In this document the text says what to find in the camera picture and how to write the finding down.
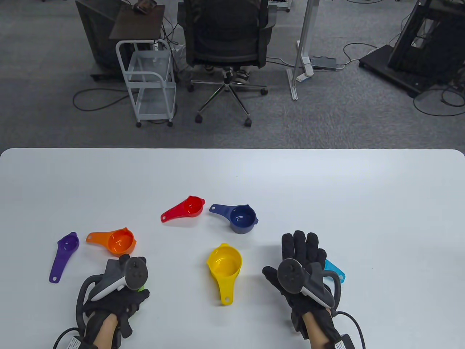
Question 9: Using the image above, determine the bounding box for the orange plastic measuring cup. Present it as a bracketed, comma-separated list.
[86, 228, 137, 258]

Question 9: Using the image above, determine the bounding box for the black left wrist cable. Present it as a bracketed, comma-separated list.
[53, 327, 82, 349]

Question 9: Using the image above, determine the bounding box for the grey power adapter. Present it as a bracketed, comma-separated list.
[312, 56, 338, 70]

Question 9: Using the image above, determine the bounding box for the yellow plastic measuring cup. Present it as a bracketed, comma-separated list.
[207, 243, 243, 306]

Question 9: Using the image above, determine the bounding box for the navy blue plastic measuring cup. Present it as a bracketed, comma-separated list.
[209, 204, 259, 234]

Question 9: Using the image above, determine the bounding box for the white wire rolling cart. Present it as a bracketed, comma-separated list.
[116, 39, 178, 128]

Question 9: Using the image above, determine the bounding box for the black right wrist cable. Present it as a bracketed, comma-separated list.
[336, 310, 365, 349]

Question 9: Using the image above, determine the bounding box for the grey black left hand controller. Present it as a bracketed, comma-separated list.
[76, 257, 149, 328]

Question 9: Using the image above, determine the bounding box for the dark grey cabinet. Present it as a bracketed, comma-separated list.
[75, 0, 128, 81]

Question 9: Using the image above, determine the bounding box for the purple plastic measuring cup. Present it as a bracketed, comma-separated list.
[49, 232, 80, 284]

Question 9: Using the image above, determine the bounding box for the grey black right hand controller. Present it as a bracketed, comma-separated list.
[277, 259, 342, 313]

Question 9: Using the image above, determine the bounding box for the black left wrist sensor box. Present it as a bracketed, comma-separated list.
[67, 335, 98, 349]

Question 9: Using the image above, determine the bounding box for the black equipment rack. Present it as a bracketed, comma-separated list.
[359, 0, 465, 99]

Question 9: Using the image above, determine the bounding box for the black right wrist sensor box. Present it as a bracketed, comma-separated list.
[332, 334, 356, 349]

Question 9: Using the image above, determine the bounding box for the black mesh office chair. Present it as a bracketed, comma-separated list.
[177, 0, 277, 128]

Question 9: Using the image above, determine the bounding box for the brown side table top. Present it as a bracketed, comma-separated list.
[109, 4, 166, 40]

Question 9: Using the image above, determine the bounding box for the grey black hand controller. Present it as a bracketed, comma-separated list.
[76, 257, 149, 328]
[277, 259, 342, 313]

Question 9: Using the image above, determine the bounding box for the person's right hand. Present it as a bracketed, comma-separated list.
[262, 230, 342, 340]

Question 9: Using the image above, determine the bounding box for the person's right forearm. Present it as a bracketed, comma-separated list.
[302, 311, 329, 349]

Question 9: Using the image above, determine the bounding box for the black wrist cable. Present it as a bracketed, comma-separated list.
[53, 327, 82, 349]
[336, 310, 365, 349]

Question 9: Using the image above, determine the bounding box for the bundle of black cables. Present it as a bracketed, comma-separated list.
[160, 16, 186, 82]

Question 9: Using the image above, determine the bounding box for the black wrist sensor box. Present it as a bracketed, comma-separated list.
[332, 334, 356, 349]
[67, 335, 98, 349]

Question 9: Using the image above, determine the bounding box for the black floor cable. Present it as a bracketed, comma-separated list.
[413, 87, 465, 117]
[73, 88, 138, 111]
[336, 43, 378, 69]

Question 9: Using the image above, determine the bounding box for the person's left forearm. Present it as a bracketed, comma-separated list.
[94, 314, 118, 349]

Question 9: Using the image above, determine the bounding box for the person's left hand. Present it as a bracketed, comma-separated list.
[82, 286, 150, 339]

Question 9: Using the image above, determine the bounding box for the white metal desk leg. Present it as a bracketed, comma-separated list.
[287, 0, 320, 101]

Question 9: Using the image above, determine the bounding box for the red plastic measuring cup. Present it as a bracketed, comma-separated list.
[161, 196, 206, 223]

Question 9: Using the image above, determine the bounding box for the light blue plastic measuring cup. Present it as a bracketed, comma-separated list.
[324, 259, 346, 283]

